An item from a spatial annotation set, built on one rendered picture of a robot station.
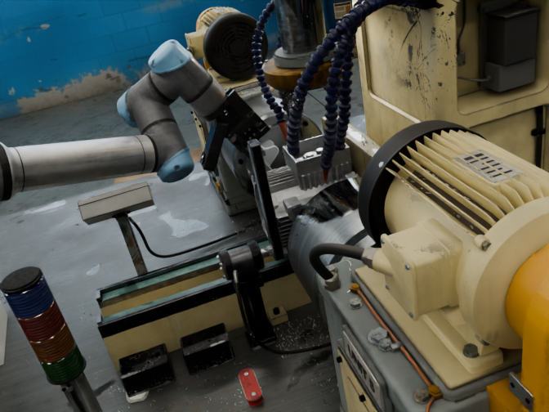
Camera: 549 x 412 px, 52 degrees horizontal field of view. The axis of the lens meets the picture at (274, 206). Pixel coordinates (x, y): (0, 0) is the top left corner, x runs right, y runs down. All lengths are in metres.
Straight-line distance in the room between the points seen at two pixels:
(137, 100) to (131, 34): 5.51
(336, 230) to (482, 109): 0.41
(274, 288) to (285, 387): 0.23
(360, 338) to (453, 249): 0.19
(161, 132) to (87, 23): 5.56
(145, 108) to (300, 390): 0.63
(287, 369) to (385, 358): 0.53
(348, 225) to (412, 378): 0.33
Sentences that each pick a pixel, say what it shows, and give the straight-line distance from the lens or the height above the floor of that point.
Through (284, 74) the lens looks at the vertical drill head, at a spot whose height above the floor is 1.33.
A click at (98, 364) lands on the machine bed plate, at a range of 1.36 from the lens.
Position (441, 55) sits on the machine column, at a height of 1.33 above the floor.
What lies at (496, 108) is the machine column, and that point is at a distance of 1.18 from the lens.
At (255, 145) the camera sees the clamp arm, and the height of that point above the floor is 1.25.
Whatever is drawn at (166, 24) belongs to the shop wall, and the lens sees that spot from 6.68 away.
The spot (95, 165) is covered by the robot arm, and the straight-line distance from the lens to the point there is 1.04.
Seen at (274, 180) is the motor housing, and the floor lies 1.10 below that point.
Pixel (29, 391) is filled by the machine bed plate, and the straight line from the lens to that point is 1.39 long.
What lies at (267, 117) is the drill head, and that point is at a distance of 1.39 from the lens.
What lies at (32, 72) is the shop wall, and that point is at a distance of 6.79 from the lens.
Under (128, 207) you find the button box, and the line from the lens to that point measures 1.39.
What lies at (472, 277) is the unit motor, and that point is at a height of 1.31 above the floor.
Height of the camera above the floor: 1.64
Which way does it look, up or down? 29 degrees down
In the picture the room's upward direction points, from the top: 12 degrees counter-clockwise
